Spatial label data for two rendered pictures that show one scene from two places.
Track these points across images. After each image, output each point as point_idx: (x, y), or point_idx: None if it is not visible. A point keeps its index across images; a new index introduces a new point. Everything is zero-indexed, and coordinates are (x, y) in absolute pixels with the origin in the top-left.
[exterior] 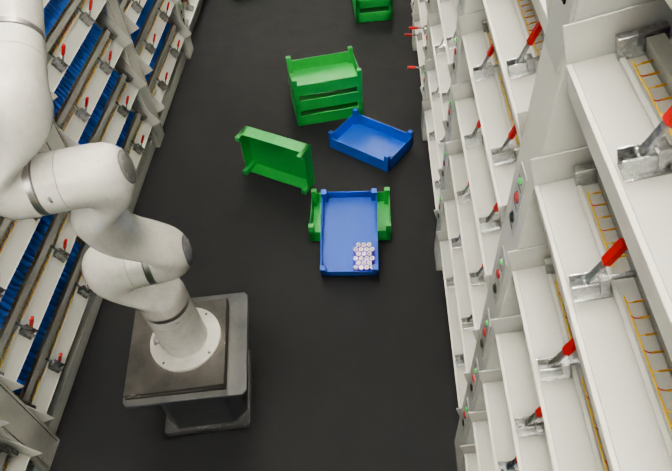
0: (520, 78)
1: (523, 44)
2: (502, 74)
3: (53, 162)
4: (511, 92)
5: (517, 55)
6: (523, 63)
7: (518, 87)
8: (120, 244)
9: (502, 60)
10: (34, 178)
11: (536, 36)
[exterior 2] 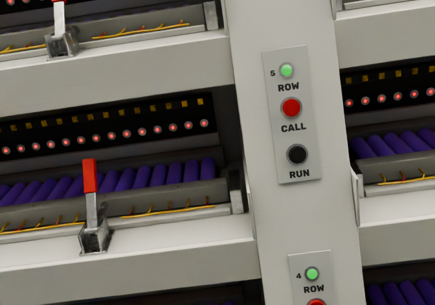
0: (81, 53)
1: (1, 62)
2: (32, 83)
3: None
4: (107, 52)
5: (21, 61)
6: (72, 30)
7: (101, 52)
8: None
9: (13, 67)
10: None
11: None
